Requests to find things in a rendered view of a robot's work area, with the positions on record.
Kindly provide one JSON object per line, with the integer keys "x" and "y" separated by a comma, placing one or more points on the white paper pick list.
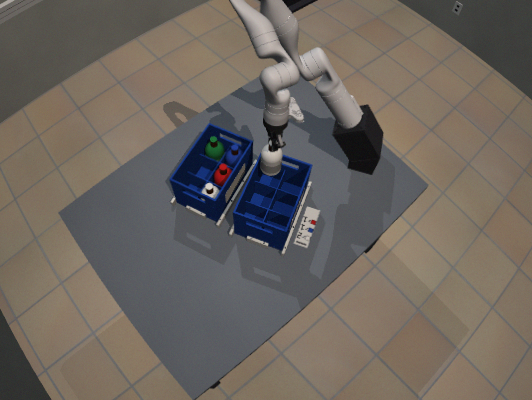
{"x": 306, "y": 227}

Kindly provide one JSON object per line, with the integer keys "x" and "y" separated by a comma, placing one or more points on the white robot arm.
{"x": 266, "y": 39}

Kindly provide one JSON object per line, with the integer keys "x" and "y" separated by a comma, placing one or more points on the blue plastic crate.
{"x": 199, "y": 164}
{"x": 251, "y": 209}

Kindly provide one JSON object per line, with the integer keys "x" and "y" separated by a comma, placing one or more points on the blue labelled bottle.
{"x": 233, "y": 156}

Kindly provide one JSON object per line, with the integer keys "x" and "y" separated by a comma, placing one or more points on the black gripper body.
{"x": 277, "y": 130}

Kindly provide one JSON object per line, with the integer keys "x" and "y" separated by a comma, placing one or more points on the green bottle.
{"x": 214, "y": 150}

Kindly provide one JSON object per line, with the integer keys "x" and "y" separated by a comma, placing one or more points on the red bottle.
{"x": 221, "y": 176}

